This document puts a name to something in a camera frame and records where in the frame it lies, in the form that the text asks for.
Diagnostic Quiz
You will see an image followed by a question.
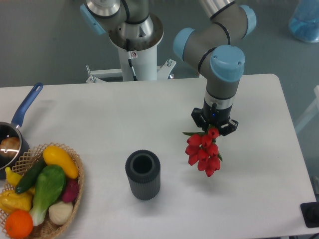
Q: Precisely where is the blue transparent container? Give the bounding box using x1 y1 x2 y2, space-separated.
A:
288 0 319 43

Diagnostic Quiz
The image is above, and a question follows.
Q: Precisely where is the white frame at right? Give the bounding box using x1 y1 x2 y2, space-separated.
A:
295 85 319 134

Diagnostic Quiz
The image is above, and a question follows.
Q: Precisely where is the green cucumber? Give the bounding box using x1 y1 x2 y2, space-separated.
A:
15 157 47 194

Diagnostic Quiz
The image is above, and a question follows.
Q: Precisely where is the blue handled saucepan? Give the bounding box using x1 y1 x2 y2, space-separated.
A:
0 83 43 180

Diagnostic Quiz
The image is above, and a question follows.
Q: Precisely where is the red tulip bouquet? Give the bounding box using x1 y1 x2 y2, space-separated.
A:
183 126 222 177

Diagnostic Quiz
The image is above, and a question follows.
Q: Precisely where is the yellow squash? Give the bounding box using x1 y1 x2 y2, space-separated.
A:
43 145 79 179

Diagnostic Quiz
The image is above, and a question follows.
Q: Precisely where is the yellow bell pepper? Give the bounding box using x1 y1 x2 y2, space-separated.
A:
0 190 33 214

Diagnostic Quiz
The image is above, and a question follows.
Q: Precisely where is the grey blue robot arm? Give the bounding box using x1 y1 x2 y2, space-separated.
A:
80 0 256 136

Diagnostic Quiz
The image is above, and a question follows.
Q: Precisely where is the black device at edge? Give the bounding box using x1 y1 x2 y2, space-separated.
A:
300 202 319 228

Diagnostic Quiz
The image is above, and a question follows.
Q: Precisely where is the brown bread roll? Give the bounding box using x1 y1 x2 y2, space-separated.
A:
0 137 20 159

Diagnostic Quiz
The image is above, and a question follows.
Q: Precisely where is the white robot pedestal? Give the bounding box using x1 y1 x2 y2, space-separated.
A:
85 12 177 84

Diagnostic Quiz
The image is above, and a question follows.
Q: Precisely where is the purple radish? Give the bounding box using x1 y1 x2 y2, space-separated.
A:
61 179 80 203

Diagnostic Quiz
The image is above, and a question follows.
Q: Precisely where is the yellow banana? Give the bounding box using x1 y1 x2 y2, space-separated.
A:
5 167 35 195

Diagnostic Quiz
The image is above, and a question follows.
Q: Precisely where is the green bok choy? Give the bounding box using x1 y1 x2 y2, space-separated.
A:
29 165 66 227

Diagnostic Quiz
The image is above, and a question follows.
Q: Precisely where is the dark grey ribbed vase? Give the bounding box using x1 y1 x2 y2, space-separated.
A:
125 149 161 201

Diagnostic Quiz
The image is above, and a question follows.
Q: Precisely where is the orange fruit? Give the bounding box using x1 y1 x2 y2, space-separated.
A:
5 210 33 239

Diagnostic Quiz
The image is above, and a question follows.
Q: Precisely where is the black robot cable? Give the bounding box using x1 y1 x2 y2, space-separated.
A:
125 38 138 82

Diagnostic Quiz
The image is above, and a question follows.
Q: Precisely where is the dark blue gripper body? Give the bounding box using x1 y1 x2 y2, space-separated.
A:
201 101 232 127

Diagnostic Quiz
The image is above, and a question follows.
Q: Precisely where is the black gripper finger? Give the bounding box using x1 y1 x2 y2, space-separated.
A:
217 119 238 136
191 108 208 131

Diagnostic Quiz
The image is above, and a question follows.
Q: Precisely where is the white garlic bulb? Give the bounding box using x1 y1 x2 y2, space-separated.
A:
48 201 73 225

